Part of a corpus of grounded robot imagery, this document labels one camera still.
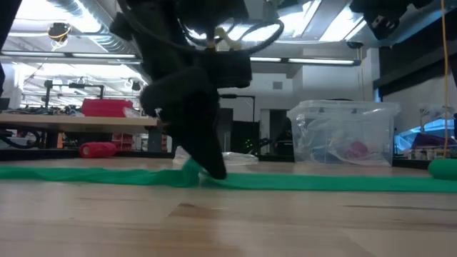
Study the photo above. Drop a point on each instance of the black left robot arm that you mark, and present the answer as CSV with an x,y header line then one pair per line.
x,y
153,35

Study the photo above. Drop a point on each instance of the clear plastic bag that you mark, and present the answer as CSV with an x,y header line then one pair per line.
x,y
242,158

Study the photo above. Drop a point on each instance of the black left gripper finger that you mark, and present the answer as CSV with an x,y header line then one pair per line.
x,y
203,150

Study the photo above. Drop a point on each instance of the red plastic bin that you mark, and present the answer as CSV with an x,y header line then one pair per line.
x,y
107,108

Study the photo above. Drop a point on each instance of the green elastic bandage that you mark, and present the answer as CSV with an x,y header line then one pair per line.
x,y
107,176

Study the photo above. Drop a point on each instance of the black aluminium rail frame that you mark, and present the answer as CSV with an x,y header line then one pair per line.
x,y
35,154

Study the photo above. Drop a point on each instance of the red bandage roll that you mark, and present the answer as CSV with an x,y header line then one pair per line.
x,y
98,150

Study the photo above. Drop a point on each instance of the wooden workbench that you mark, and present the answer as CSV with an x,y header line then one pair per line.
x,y
71,123

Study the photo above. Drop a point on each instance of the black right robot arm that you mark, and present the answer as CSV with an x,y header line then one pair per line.
x,y
385,18

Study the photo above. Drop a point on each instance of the clear plastic storage bin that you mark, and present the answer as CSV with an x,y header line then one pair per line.
x,y
342,125

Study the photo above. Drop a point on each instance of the black dome security camera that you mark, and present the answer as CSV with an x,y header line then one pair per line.
x,y
355,44

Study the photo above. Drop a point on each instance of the black overhead camera rig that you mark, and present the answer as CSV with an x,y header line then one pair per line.
x,y
85,86

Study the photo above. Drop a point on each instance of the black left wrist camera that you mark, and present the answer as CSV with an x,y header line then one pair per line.
x,y
228,69

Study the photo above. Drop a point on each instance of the black tubular gantry frame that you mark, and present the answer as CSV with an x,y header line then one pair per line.
x,y
246,96

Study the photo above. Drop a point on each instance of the black computer tower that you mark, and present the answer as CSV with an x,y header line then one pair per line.
x,y
246,135

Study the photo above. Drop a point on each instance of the dark pink bandage roll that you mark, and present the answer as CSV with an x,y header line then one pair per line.
x,y
357,150

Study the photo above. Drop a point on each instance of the long ceiling light fixture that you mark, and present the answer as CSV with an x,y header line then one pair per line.
x,y
321,61

